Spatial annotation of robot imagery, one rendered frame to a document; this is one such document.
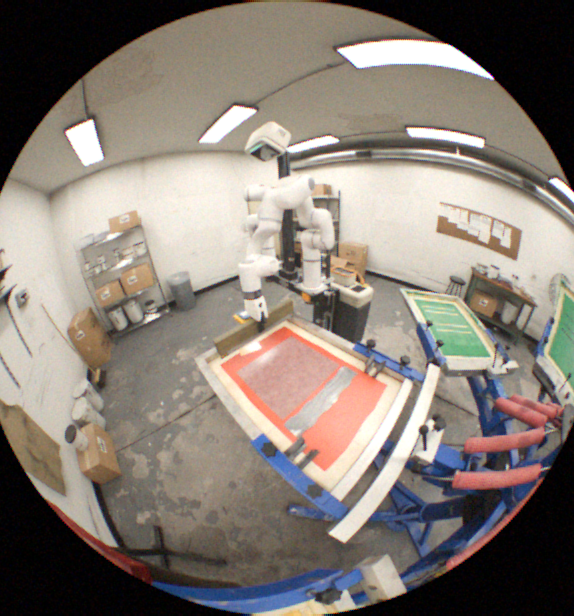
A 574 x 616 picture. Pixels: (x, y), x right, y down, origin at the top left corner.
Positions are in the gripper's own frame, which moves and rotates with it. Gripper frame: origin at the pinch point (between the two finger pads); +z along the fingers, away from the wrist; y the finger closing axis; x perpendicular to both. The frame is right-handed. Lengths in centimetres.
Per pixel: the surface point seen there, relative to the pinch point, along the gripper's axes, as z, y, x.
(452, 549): 6, -105, 27
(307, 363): 14.7, -21.2, -8.1
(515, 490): 3, -123, 5
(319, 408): 14.2, -38.8, 5.4
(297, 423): 13.8, -37.2, 14.8
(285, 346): 14.7, -6.2, -9.1
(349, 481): 11, -62, 20
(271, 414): 14.5, -28.1, 18.6
